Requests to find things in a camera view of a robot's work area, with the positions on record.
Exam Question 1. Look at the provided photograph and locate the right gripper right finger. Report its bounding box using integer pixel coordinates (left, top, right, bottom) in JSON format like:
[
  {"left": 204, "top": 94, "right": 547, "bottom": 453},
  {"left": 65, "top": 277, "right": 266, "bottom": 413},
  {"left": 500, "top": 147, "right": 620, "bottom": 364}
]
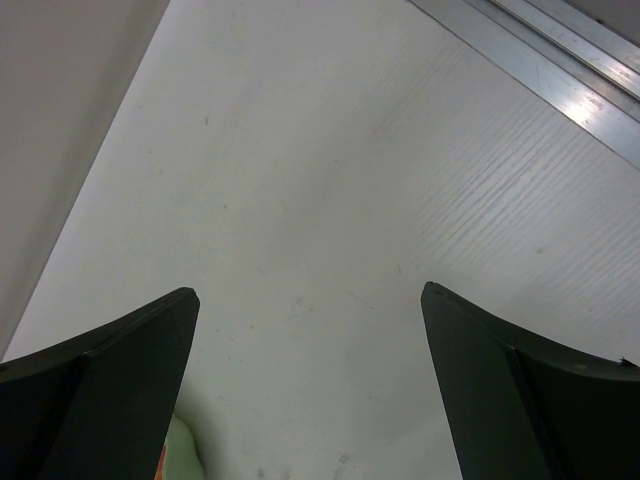
[{"left": 421, "top": 282, "right": 639, "bottom": 479}]

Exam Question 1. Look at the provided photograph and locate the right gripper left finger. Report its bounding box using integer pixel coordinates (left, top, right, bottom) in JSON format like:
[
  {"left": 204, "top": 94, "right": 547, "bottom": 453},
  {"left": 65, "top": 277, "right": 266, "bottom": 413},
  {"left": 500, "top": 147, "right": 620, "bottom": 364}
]
[{"left": 1, "top": 287, "right": 200, "bottom": 479}]

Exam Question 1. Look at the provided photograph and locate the green wavy fruit bowl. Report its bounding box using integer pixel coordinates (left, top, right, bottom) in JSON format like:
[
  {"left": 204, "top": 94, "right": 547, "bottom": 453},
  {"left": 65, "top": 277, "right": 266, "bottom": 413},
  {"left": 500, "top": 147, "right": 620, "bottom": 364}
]
[{"left": 155, "top": 415, "right": 205, "bottom": 480}]

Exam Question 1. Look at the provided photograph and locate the right aluminium table rail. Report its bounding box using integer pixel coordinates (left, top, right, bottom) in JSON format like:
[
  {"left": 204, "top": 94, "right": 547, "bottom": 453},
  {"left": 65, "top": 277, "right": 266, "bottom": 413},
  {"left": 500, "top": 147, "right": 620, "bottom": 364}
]
[{"left": 415, "top": 1, "right": 639, "bottom": 166}]

